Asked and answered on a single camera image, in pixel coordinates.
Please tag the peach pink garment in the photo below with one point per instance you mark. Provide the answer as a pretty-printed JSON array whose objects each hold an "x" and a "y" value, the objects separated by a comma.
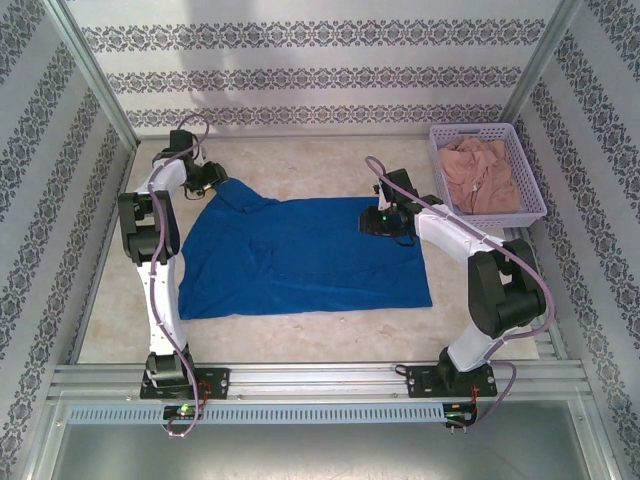
[{"x": 480, "y": 175}]

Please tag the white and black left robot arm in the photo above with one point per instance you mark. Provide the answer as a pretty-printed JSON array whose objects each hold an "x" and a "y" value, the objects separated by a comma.
[{"x": 170, "y": 310}]

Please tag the grey sheet metal panel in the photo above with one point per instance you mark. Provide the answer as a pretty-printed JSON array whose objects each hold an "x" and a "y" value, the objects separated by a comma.
[{"x": 320, "y": 455}]

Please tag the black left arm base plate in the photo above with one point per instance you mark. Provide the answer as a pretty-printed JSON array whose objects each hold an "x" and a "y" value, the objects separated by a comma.
[{"x": 217, "y": 382}]

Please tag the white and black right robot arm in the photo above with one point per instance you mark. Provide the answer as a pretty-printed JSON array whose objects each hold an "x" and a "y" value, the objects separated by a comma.
[{"x": 505, "y": 295}]

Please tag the blue printed t-shirt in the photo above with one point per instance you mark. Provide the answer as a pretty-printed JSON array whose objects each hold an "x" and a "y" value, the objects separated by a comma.
[{"x": 310, "y": 260}]

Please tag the aluminium frame post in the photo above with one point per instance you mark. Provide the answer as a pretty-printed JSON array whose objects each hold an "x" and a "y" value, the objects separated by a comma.
[
  {"x": 540, "y": 65},
  {"x": 90, "y": 70}
]

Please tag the lavender plastic lattice basket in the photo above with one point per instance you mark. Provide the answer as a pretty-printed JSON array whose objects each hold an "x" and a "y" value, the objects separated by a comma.
[{"x": 530, "y": 170}]

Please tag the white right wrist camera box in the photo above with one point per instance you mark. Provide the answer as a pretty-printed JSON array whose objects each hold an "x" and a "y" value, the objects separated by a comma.
[{"x": 382, "y": 197}]

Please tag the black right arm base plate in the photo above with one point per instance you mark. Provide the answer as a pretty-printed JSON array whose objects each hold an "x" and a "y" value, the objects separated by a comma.
[{"x": 420, "y": 382}]

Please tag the aluminium mounting rail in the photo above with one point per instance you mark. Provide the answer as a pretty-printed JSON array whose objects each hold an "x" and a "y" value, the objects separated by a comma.
[{"x": 310, "y": 380}]

